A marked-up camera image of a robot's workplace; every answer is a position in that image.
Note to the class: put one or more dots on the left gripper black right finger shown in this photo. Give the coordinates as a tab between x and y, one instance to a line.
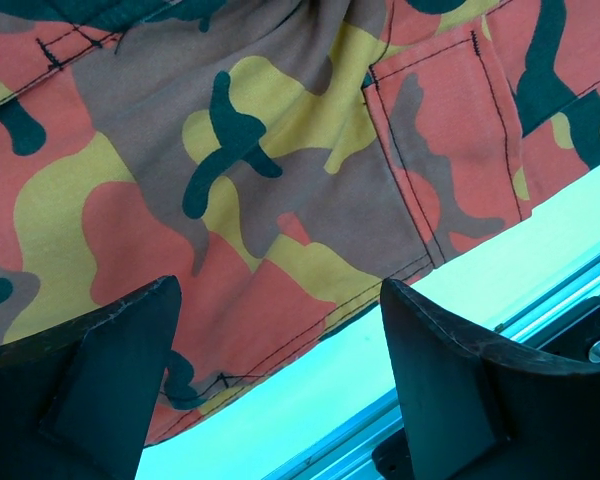
480	400

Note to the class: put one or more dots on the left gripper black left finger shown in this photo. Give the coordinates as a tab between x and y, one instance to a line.
76	400

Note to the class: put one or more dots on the orange camouflage trousers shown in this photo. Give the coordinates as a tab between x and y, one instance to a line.
279	158

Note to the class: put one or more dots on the aluminium rail frame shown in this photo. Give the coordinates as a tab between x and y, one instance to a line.
348	410

